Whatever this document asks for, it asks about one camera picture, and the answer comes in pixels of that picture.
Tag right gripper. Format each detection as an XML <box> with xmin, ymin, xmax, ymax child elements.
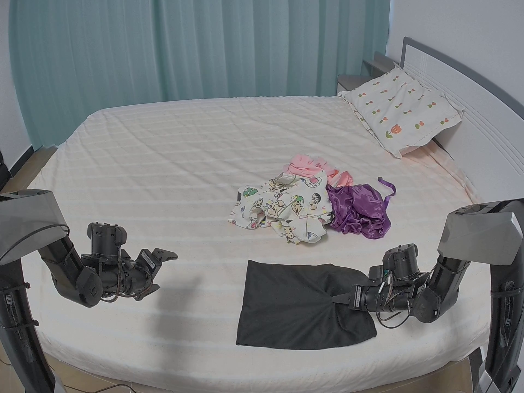
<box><xmin>350</xmin><ymin>265</ymin><xmax>412</xmax><ymax>313</ymax></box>

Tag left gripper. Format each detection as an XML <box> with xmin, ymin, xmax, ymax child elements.
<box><xmin>100</xmin><ymin>249</ymin><xmax>179</xmax><ymax>300</ymax></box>

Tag black shorts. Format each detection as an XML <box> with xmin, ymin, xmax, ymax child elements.
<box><xmin>235</xmin><ymin>260</ymin><xmax>377</xmax><ymax>350</ymax></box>

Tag bed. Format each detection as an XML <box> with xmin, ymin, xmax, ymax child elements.
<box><xmin>18</xmin><ymin>36</ymin><xmax>524</xmax><ymax>388</ymax></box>

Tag purple garment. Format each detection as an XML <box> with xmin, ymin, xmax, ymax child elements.
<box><xmin>326</xmin><ymin>177</ymin><xmax>397</xmax><ymax>240</ymax></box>

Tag white printed garment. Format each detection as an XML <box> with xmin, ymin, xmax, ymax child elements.
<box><xmin>228</xmin><ymin>171</ymin><xmax>334</xmax><ymax>245</ymax></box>

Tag pink garment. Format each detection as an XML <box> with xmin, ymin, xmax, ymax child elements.
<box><xmin>282</xmin><ymin>153</ymin><xmax>355</xmax><ymax>187</ymax></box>

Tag white printed pillow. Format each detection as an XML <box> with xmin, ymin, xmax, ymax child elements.
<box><xmin>338</xmin><ymin>62</ymin><xmax>465</xmax><ymax>159</ymax></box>

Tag grey bedside table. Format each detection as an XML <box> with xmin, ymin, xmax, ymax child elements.
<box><xmin>337</xmin><ymin>52</ymin><xmax>395</xmax><ymax>95</ymax></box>

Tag blue-green curtain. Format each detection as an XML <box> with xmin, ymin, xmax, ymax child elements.
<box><xmin>8</xmin><ymin>0</ymin><xmax>394</xmax><ymax>150</ymax></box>

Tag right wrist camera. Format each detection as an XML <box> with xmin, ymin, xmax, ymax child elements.
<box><xmin>383</xmin><ymin>243</ymin><xmax>420</xmax><ymax>281</ymax></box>

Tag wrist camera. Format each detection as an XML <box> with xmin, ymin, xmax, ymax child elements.
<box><xmin>87</xmin><ymin>221</ymin><xmax>127</xmax><ymax>261</ymax></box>
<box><xmin>383</xmin><ymin>243</ymin><xmax>420</xmax><ymax>281</ymax></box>

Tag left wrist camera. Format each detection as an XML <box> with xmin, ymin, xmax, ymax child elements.
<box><xmin>87</xmin><ymin>221</ymin><xmax>127</xmax><ymax>261</ymax></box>

